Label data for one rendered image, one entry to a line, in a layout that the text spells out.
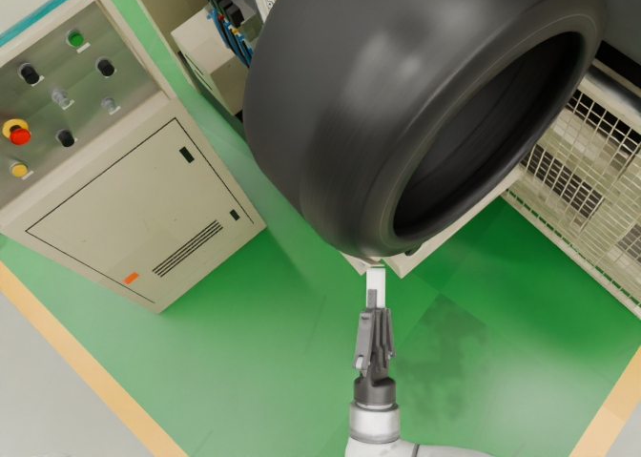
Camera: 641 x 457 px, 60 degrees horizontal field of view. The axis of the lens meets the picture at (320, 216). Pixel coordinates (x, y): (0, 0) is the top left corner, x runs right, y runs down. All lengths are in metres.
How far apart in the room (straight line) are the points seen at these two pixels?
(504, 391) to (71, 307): 1.68
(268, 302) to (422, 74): 1.56
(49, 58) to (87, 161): 0.29
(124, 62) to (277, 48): 0.69
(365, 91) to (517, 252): 1.52
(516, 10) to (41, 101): 1.03
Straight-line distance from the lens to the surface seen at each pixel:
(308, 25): 0.77
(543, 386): 2.06
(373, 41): 0.71
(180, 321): 2.24
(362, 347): 0.99
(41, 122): 1.44
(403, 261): 1.20
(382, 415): 1.02
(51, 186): 1.53
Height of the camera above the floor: 2.01
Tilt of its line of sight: 65 degrees down
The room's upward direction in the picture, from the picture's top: 24 degrees counter-clockwise
